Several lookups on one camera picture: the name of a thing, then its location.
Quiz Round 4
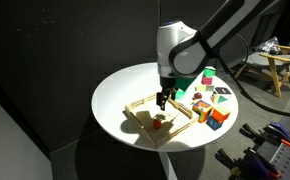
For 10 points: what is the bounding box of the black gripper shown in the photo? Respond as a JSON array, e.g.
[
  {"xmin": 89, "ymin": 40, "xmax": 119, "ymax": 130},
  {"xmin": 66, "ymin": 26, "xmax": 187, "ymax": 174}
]
[{"xmin": 156, "ymin": 77, "xmax": 177, "ymax": 110}]

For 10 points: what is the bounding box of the orange-red toy strawberry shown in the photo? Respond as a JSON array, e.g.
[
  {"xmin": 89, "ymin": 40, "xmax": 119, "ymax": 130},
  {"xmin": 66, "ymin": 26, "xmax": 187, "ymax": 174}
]
[{"xmin": 153, "ymin": 119, "xmax": 162, "ymax": 129}]

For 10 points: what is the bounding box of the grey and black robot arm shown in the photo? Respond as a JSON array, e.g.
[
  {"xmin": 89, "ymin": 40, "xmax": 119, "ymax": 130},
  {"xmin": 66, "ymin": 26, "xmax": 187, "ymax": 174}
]
[{"xmin": 156, "ymin": 0, "xmax": 275, "ymax": 110}]

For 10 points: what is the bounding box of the wooden tray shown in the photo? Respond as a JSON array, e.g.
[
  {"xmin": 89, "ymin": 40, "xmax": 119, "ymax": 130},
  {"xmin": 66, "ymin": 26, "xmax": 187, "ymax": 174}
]
[{"xmin": 125, "ymin": 94, "xmax": 199, "ymax": 149}]

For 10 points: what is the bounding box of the green plastic bowl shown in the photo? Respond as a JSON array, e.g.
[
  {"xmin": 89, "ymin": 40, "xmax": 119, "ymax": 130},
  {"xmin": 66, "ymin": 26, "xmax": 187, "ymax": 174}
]
[{"xmin": 175, "ymin": 89, "xmax": 187, "ymax": 100}]

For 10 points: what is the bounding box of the dark red toy plum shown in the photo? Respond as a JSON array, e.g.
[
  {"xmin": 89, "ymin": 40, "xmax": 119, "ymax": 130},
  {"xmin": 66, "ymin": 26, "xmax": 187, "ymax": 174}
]
[{"xmin": 193, "ymin": 93, "xmax": 202, "ymax": 100}]

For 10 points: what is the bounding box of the lime green rubber block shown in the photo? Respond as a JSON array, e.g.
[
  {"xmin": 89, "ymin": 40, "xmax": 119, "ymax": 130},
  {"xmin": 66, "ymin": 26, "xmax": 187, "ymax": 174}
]
[{"xmin": 195, "ymin": 85, "xmax": 206, "ymax": 92}]

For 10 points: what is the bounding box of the colourful bear fabric cube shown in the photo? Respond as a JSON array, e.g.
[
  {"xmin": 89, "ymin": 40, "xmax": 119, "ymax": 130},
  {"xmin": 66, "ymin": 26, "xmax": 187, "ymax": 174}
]
[{"xmin": 192, "ymin": 100, "xmax": 213, "ymax": 123}]

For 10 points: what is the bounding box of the magenta rubber block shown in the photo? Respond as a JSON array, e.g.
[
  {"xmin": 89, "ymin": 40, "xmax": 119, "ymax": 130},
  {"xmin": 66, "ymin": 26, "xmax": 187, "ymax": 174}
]
[{"xmin": 201, "ymin": 76, "xmax": 213, "ymax": 85}]

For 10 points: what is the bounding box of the grey rubber block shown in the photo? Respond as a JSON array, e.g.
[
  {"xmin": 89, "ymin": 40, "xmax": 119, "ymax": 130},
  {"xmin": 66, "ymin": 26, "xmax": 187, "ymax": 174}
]
[{"xmin": 205, "ymin": 86, "xmax": 215, "ymax": 92}]

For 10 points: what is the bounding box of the round white table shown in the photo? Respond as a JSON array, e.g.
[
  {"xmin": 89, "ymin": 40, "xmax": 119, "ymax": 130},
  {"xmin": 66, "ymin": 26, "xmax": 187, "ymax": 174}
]
[{"xmin": 91, "ymin": 63, "xmax": 238, "ymax": 152}]

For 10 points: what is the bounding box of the dark fabric number cube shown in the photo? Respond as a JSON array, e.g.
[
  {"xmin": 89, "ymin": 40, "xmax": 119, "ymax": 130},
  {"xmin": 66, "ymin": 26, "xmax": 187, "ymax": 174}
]
[{"xmin": 211, "ymin": 87, "xmax": 232, "ymax": 104}]

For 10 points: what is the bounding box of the orange and blue block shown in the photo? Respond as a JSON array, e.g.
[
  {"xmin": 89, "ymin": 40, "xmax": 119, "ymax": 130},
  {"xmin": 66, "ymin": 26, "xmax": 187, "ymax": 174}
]
[{"xmin": 206, "ymin": 106, "xmax": 231, "ymax": 130}]

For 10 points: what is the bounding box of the black clamp lower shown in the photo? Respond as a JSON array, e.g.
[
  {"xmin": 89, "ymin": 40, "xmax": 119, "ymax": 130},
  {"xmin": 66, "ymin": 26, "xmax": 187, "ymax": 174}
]
[{"xmin": 215, "ymin": 148, "xmax": 281, "ymax": 180}]

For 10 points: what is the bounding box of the wooden chair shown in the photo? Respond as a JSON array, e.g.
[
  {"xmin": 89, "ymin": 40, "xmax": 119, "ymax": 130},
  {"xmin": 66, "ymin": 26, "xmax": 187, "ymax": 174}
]
[{"xmin": 235, "ymin": 37, "xmax": 290, "ymax": 98}]

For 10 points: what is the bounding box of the black perforated board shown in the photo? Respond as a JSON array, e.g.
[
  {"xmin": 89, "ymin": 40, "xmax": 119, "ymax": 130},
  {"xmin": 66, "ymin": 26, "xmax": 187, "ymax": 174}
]
[{"xmin": 257, "ymin": 117, "xmax": 290, "ymax": 180}]

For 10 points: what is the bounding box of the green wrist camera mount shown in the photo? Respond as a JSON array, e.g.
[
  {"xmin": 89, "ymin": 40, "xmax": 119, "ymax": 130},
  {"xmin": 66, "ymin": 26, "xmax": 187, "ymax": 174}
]
[{"xmin": 174, "ymin": 75, "xmax": 196, "ymax": 91}]

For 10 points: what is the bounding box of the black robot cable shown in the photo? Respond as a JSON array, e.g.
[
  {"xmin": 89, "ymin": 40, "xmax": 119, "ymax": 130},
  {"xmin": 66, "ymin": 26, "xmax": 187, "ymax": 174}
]
[{"xmin": 216, "ymin": 33, "xmax": 290, "ymax": 119}]

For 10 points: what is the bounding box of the orange handled clamp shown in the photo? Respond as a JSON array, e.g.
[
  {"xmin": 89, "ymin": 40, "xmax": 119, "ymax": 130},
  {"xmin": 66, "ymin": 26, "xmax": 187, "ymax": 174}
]
[{"xmin": 239, "ymin": 122, "xmax": 290, "ymax": 147}]

